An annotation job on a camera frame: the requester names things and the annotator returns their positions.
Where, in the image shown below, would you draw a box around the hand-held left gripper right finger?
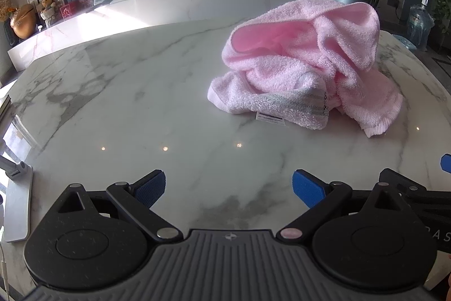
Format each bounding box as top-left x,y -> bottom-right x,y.
277,169 -> 416,244

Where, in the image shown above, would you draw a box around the pink towel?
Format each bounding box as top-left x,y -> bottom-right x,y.
207,0 -> 404,139

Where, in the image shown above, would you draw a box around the red box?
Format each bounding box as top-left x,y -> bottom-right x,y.
59,1 -> 79,21

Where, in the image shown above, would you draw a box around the blue water jug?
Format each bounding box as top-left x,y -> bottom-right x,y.
407,4 -> 435,49

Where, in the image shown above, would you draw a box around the dried flowers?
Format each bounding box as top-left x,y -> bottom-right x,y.
0,0 -> 16,23

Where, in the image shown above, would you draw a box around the white marble media cabinet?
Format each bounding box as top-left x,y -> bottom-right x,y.
8,0 -> 349,71

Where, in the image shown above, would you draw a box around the white cable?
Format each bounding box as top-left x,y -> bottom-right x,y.
0,241 -> 9,301

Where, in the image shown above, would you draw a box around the silver tablet stand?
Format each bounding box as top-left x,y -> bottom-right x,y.
0,153 -> 34,243

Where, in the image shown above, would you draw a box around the golden oval ornament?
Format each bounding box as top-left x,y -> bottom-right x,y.
10,4 -> 37,39

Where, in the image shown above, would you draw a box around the teddy bear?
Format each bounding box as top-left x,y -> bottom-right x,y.
37,0 -> 57,28

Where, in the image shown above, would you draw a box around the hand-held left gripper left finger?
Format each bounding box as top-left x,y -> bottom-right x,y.
56,170 -> 184,245

